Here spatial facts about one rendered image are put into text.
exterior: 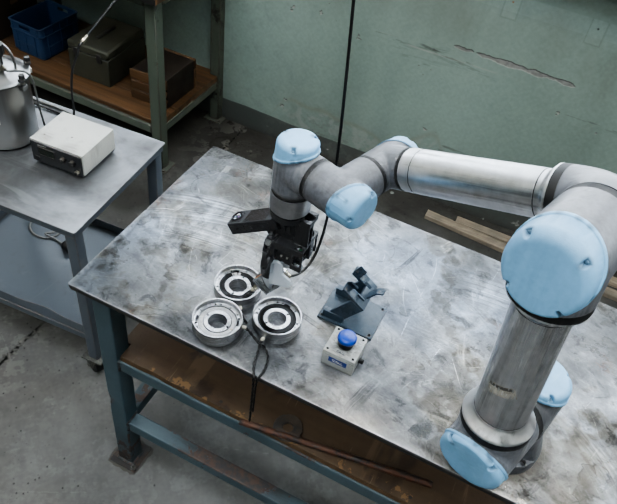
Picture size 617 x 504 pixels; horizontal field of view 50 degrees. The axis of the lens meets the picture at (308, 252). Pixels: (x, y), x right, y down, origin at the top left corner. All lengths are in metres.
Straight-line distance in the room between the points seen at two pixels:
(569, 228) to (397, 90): 2.13
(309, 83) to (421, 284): 1.65
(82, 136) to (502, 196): 1.31
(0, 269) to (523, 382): 1.84
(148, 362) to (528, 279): 1.08
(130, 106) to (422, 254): 1.74
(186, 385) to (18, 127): 0.90
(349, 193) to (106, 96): 2.17
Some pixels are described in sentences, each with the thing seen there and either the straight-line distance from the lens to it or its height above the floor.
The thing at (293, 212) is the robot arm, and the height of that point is 1.15.
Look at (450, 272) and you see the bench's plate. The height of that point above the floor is 0.80.
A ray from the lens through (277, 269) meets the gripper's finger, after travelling 1.28.
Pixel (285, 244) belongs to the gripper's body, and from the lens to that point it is 1.22.
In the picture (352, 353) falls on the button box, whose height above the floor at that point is 0.85.
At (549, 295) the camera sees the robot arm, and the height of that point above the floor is 1.37.
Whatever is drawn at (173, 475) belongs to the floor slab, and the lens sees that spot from 2.15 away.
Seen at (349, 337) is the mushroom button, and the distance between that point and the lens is 1.35.
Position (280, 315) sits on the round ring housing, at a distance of 1.44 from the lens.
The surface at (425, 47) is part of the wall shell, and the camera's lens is 2.78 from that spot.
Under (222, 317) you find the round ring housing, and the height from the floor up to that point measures 0.82.
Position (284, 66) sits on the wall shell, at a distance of 3.08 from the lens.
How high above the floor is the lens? 1.93
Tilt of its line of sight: 45 degrees down
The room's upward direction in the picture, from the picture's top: 9 degrees clockwise
